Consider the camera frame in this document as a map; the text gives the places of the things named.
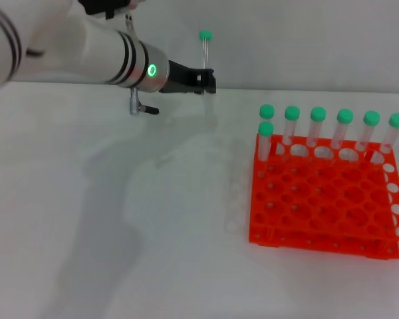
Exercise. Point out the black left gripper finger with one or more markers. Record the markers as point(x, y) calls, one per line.
point(210, 87)
point(199, 73)

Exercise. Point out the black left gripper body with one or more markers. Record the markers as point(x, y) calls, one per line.
point(179, 78)

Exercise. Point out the clear test tube green cap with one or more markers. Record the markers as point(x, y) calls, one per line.
point(397, 120)
point(371, 118)
point(206, 35)
point(267, 111)
point(318, 113)
point(344, 116)
point(292, 113)
point(266, 129)

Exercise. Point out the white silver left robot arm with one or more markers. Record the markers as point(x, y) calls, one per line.
point(86, 50)

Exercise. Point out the orange plastic test tube rack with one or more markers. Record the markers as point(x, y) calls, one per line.
point(322, 196)

